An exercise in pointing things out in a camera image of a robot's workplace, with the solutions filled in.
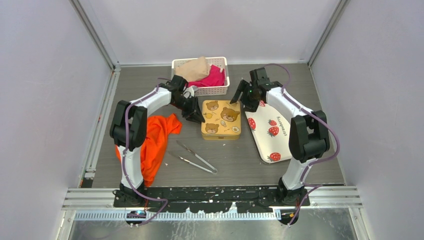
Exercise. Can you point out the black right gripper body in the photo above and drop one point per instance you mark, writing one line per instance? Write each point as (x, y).
(248, 98)

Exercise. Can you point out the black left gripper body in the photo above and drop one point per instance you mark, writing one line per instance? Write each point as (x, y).
(189, 106)

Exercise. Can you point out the silver box lid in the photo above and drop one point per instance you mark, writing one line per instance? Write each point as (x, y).
(221, 117)

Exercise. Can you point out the gold chocolate tray box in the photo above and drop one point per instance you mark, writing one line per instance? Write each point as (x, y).
(230, 136)

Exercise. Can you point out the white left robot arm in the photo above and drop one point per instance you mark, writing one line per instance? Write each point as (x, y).
(129, 127)

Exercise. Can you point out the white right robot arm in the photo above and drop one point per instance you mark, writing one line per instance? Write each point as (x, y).
(308, 135)

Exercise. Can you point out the beige cloth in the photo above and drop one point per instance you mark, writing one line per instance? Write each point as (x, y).
(194, 70)

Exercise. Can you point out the orange cloth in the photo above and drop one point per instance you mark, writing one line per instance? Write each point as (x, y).
(143, 163)

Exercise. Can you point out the pink cloth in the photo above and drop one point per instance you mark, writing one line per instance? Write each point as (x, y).
(216, 78)

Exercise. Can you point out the strawberry pattern tray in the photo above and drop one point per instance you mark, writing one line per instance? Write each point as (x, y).
(270, 131)

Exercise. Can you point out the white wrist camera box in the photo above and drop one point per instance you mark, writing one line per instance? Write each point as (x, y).
(190, 91)

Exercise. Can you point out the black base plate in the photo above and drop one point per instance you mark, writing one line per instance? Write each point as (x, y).
(208, 199)

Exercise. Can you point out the white slotted cable duct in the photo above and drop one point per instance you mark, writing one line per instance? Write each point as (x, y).
(125, 215)

